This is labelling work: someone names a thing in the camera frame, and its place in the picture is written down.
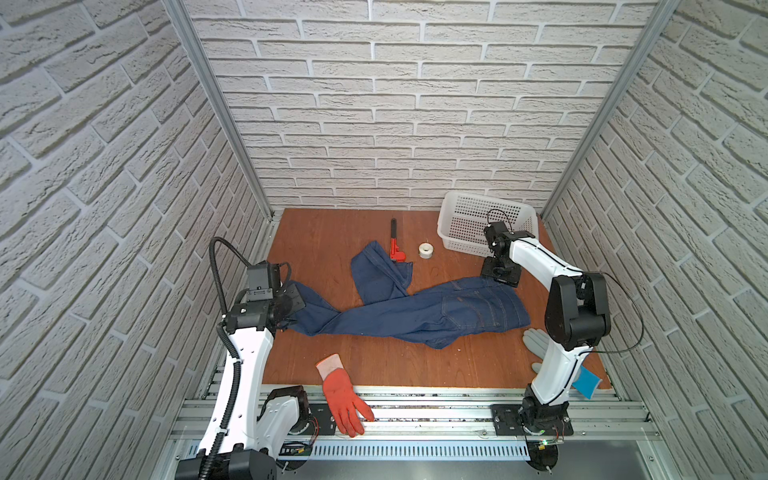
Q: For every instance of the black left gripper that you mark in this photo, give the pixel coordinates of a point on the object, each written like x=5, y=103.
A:
x=295, y=290

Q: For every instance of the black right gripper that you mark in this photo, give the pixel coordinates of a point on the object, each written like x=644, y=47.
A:
x=510, y=280

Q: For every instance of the blue denim trousers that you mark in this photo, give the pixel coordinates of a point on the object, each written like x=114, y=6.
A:
x=435, y=317

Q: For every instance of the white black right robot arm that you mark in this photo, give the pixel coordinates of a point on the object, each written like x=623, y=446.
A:
x=576, y=317

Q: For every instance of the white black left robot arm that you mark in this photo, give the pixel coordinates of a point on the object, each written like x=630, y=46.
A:
x=246, y=372

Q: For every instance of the white plastic perforated basket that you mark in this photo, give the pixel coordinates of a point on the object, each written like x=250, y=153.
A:
x=464, y=216

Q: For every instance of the white tape roll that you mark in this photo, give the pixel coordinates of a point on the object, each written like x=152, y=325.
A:
x=426, y=250

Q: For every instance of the grey work glove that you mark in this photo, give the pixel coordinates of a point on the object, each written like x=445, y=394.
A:
x=537, y=342

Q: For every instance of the red work glove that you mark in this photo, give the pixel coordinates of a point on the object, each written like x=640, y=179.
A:
x=345, y=405

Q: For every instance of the red black pipe wrench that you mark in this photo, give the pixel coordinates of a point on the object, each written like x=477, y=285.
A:
x=395, y=253

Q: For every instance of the teal cloth piece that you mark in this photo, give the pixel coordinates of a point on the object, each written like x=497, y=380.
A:
x=586, y=383

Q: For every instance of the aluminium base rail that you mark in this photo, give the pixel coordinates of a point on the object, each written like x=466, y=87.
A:
x=431, y=424

